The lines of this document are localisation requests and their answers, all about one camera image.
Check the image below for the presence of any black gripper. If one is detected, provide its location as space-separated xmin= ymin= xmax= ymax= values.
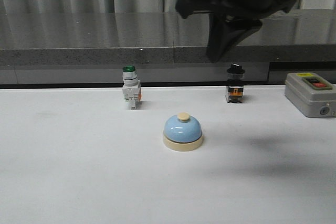
xmin=175 ymin=0 xmax=296 ymax=63

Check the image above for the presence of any blue and cream desk bell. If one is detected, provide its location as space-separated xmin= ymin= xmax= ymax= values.
xmin=163 ymin=112 xmax=203 ymax=152

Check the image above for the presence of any grey stone counter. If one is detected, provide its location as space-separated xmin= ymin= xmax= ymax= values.
xmin=1 ymin=9 xmax=335 ymax=88

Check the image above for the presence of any black selector switch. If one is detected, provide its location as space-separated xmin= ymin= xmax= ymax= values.
xmin=225 ymin=63 xmax=245 ymax=103

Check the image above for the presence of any green pilot light switch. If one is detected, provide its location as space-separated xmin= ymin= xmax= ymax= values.
xmin=122 ymin=66 xmax=142 ymax=109

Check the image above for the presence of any grey on-off switch box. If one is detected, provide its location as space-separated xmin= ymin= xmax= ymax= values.
xmin=285 ymin=72 xmax=335 ymax=118

